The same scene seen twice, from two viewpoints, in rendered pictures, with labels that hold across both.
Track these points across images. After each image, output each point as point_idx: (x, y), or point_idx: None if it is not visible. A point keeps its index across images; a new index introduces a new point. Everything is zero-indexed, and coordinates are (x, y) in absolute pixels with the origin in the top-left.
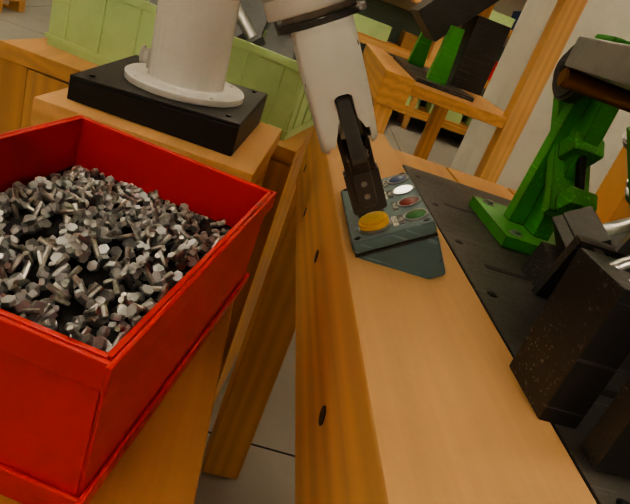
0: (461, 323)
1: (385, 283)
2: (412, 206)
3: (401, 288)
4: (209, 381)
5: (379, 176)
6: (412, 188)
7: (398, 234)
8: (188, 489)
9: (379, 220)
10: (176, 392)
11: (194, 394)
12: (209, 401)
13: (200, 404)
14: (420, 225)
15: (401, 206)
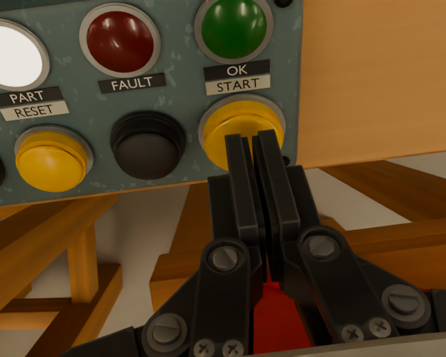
0: None
1: (369, 79)
2: (160, 33)
3: (368, 43)
4: (419, 256)
5: (292, 197)
6: (10, 27)
7: (300, 73)
8: None
9: (277, 131)
10: None
11: None
12: None
13: None
14: (301, 17)
15: (151, 66)
